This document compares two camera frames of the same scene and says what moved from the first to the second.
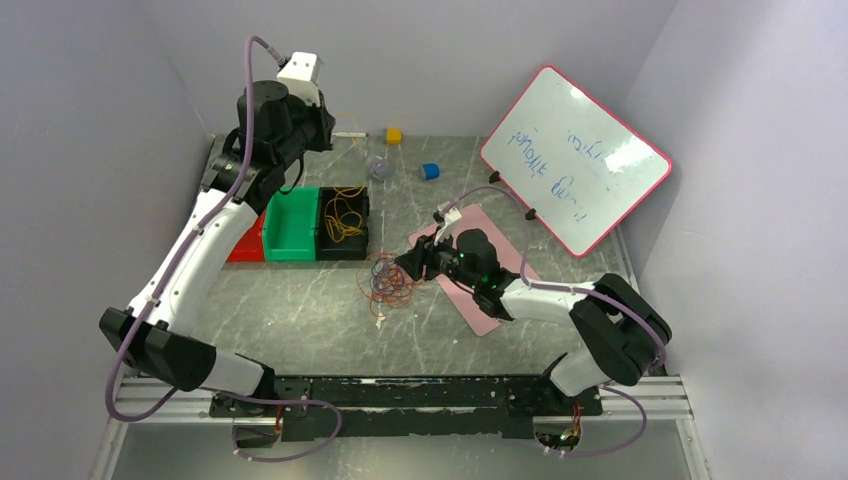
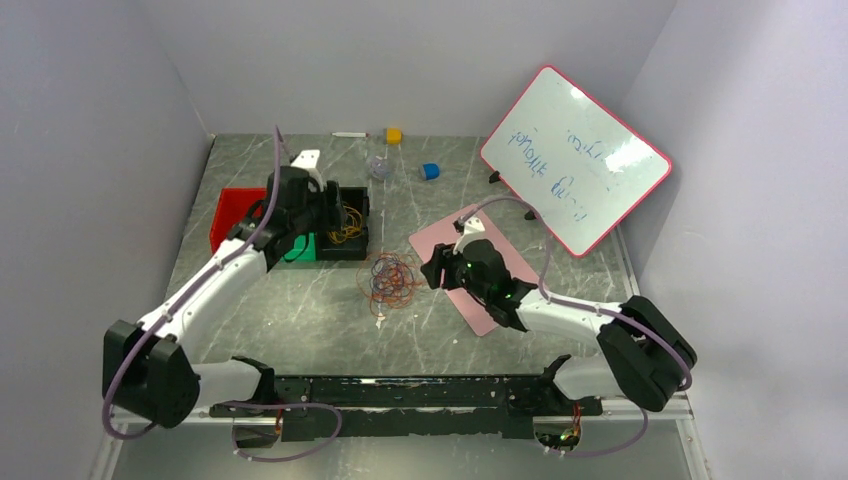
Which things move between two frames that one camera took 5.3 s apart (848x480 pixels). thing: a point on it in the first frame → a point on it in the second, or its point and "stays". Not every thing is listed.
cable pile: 384,281 stays
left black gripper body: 310,131 → 317,216
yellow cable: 341,221 stays
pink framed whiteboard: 585,168 stays
